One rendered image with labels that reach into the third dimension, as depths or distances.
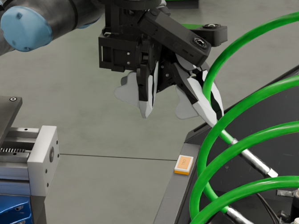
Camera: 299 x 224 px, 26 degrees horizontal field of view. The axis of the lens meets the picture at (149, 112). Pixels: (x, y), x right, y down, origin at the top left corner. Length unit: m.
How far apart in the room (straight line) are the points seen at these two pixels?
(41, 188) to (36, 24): 0.44
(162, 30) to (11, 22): 0.25
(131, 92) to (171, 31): 0.12
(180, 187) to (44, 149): 0.29
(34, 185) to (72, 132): 1.84
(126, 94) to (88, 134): 2.15
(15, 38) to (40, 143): 0.38
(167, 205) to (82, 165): 1.72
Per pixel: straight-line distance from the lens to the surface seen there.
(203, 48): 0.96
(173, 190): 1.31
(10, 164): 1.36
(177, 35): 0.95
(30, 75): 3.72
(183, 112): 1.06
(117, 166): 2.95
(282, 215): 1.11
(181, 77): 1.02
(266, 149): 1.42
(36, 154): 1.35
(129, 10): 0.97
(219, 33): 1.01
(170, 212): 1.26
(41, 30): 1.05
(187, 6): 4.50
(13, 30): 1.06
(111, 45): 0.97
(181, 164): 1.36
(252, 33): 0.98
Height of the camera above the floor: 1.78
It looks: 32 degrees down
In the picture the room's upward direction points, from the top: straight up
